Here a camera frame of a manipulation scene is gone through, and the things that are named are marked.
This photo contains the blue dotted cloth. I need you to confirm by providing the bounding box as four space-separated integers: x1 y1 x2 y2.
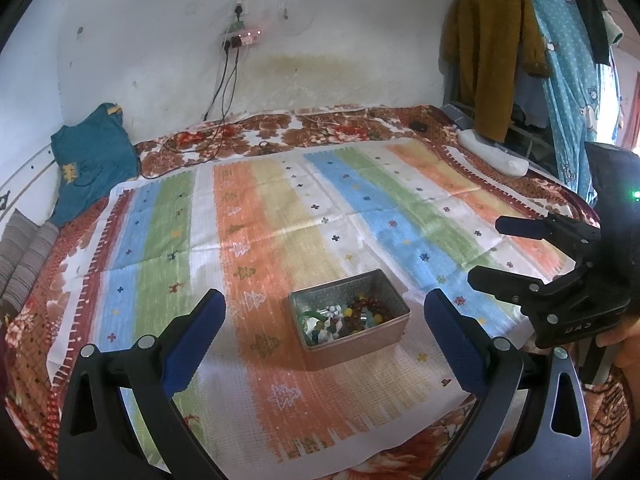
497 0 622 200

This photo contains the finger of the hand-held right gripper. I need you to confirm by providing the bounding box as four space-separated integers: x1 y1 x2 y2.
495 212 601 247
467 265 557 312

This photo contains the teal shirt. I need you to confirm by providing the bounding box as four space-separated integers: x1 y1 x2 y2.
50 102 142 227

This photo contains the metal tin box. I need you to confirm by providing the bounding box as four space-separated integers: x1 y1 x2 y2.
287 268 412 372

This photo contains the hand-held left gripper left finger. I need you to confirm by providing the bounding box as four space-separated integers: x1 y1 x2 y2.
57 288 227 480

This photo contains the brown sweater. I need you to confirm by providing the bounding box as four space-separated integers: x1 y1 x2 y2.
439 0 552 144

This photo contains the white power strip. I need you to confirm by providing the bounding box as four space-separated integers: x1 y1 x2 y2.
221 30 262 50

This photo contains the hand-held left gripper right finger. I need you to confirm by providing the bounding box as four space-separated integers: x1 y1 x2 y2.
424 289 593 480

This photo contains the white bolster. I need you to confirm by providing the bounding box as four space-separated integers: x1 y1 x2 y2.
459 129 530 178

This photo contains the brown floral blanket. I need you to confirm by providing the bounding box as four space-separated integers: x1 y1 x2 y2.
0 104 640 480

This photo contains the pastel stone bead bracelet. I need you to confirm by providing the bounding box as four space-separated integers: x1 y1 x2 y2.
311 304 352 345

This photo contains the green bangle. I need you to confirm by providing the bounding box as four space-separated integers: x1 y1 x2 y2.
298 310 327 347

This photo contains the person's right hand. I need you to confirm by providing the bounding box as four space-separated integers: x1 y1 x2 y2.
595 316 640 378

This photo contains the grey striped pillow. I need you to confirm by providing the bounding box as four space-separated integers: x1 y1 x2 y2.
0 209 62 307

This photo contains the striped printed mat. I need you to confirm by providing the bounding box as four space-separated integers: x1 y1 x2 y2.
47 139 577 463

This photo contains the black garment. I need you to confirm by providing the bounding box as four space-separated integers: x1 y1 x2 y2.
570 0 615 67

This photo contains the black cable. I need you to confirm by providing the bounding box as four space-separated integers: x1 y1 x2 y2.
140 42 242 180

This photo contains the red bead bracelet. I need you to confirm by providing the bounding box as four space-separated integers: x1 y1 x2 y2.
346 296 390 332

